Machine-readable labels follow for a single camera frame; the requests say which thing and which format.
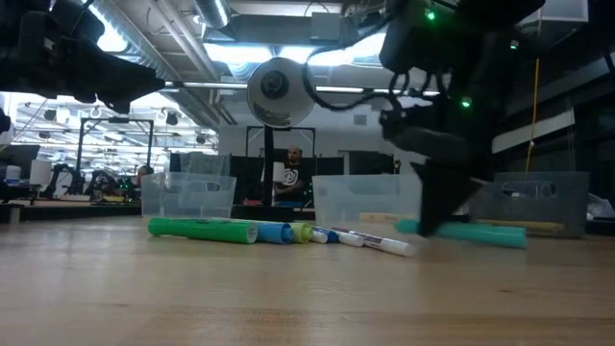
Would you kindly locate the green highlighter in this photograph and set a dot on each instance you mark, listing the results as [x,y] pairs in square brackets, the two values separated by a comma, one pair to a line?
[202,229]

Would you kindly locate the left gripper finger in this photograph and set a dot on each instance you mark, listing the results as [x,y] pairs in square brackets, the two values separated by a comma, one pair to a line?
[120,77]
[117,103]

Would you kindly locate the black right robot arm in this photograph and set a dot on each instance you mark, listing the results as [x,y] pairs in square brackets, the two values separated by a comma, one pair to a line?
[480,57]

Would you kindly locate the navy Expo marker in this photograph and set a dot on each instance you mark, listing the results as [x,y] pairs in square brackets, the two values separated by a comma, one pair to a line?
[318,237]

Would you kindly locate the grey ceiling box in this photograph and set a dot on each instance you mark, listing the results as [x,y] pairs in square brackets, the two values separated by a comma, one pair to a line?
[331,26]

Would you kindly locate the clear plastic bin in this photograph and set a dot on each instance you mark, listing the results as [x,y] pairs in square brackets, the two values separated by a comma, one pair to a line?
[192,202]
[360,197]

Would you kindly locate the teal highlighter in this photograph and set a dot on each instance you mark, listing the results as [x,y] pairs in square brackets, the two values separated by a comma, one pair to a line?
[480,234]

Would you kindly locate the black table frame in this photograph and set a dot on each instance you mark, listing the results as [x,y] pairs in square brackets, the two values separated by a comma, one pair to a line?
[72,213]

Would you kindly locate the background black robot arm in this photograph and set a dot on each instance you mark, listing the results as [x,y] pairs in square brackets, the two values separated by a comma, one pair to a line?
[60,180]
[103,183]

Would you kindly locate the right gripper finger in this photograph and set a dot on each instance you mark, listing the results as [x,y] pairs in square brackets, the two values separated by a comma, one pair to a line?
[454,192]
[425,192]

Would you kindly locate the crumpled clear plastic bag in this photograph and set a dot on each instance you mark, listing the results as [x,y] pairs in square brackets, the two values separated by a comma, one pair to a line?
[603,209]

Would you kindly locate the person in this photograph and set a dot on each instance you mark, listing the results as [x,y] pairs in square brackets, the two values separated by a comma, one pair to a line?
[292,168]
[144,171]

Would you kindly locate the dark computer monitor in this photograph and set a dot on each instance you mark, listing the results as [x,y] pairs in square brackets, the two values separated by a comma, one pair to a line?
[21,158]

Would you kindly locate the silver ventilation duct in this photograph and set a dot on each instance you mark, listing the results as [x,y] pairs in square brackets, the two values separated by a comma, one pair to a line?
[214,12]

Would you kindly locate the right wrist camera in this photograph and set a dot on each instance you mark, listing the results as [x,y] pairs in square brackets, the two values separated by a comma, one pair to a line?
[423,43]

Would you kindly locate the black metal rig frame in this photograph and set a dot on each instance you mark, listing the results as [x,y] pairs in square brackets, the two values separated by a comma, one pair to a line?
[115,120]
[300,128]

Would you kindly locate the long ceiling light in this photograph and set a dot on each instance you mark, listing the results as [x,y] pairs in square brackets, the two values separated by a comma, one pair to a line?
[211,85]

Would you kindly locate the green Expo marker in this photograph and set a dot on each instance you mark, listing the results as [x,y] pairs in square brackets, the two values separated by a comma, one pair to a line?
[354,238]

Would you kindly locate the grey plastic bin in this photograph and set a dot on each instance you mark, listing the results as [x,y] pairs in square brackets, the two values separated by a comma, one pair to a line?
[528,211]

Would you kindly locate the blue highlighter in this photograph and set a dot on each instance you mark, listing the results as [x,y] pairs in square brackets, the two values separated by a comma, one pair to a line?
[274,233]

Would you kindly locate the blue Expo marker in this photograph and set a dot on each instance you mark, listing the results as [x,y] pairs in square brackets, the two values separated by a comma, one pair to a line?
[331,234]

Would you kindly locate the thin yellow marker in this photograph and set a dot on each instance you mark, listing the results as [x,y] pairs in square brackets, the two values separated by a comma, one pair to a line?
[519,226]

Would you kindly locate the black spotlight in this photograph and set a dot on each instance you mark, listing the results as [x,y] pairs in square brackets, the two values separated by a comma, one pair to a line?
[171,118]

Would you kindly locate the white cylinder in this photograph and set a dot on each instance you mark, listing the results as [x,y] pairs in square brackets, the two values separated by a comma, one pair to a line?
[41,172]

